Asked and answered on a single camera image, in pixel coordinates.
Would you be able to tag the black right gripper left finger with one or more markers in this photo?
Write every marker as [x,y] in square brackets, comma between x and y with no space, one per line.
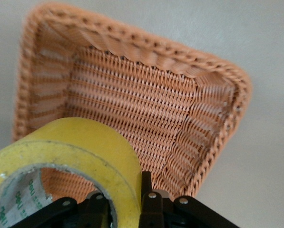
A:
[68,213]

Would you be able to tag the yellow tape roll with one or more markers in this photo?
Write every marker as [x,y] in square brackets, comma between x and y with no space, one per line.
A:
[84,137]

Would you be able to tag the brown wicker basket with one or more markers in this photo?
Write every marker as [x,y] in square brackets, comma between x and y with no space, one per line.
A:
[144,107]

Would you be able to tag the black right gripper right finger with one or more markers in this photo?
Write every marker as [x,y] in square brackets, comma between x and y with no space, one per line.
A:
[153,209]

